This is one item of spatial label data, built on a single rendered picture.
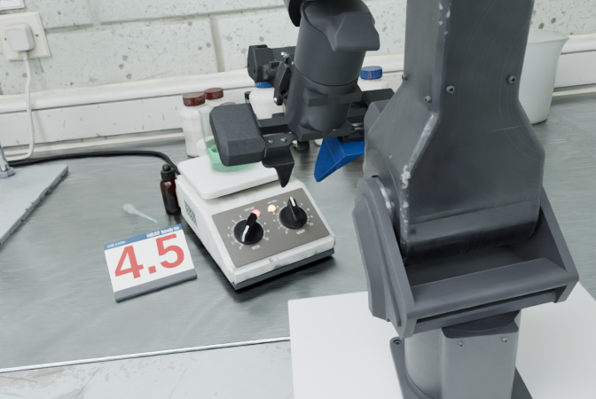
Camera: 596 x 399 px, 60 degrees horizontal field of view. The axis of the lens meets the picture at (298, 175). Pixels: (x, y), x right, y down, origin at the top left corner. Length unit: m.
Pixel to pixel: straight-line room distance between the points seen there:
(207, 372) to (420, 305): 0.29
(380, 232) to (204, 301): 0.35
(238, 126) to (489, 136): 0.27
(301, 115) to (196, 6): 0.65
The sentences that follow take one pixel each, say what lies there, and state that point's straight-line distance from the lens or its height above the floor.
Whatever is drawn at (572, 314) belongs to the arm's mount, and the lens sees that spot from 0.38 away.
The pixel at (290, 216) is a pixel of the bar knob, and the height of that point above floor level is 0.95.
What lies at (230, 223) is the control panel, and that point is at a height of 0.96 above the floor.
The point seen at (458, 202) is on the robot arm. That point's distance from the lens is 0.24.
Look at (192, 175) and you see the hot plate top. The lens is 0.65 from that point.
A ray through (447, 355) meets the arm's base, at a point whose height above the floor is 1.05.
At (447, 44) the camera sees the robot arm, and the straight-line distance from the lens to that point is 0.21.
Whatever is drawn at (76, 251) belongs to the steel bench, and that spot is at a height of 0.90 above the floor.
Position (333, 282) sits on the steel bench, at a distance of 0.57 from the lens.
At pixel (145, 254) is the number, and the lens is 0.63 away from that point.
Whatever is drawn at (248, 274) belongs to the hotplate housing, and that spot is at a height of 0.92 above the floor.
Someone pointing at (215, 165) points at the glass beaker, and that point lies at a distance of 0.64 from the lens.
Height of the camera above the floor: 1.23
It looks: 24 degrees down
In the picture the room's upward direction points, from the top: 6 degrees counter-clockwise
